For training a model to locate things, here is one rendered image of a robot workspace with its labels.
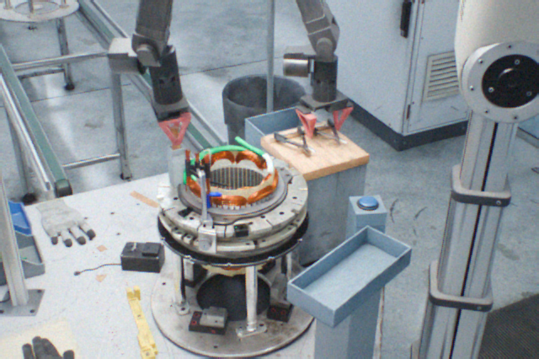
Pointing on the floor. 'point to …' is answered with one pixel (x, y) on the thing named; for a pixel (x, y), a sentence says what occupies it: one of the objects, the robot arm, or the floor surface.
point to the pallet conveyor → (17, 117)
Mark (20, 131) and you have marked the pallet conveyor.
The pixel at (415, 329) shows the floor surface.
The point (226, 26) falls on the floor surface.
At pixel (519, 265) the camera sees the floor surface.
